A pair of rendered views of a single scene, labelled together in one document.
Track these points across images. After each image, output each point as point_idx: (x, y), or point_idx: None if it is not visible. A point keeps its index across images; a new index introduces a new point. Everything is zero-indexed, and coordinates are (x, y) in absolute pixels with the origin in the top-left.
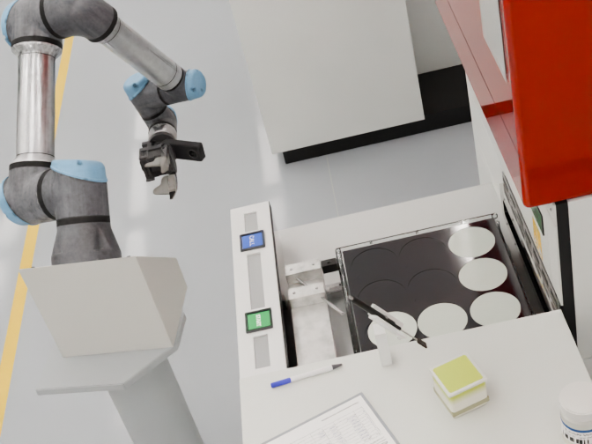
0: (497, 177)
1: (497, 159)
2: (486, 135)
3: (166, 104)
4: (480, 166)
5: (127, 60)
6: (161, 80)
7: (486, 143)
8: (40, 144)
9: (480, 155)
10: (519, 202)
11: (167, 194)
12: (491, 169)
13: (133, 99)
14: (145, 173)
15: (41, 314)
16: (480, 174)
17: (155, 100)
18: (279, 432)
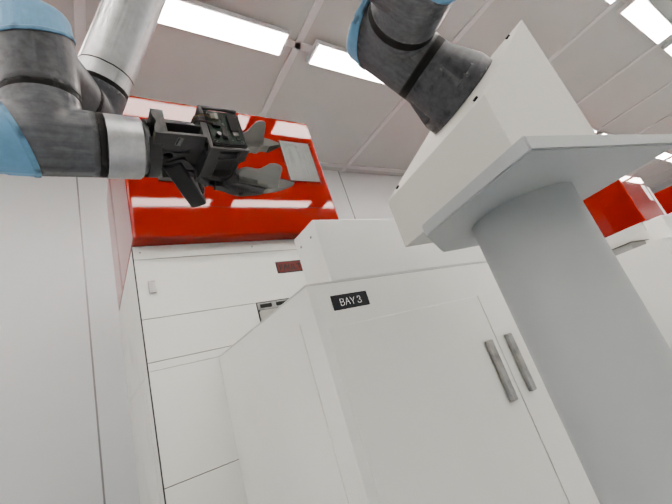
0: (238, 329)
1: (242, 307)
2: (211, 312)
3: (97, 111)
4: (170, 389)
5: (159, 6)
6: (137, 74)
7: (209, 322)
8: None
9: (176, 368)
10: (292, 291)
11: (279, 181)
12: (218, 342)
13: (68, 40)
14: (244, 139)
15: (560, 81)
16: (165, 405)
17: (95, 86)
18: None
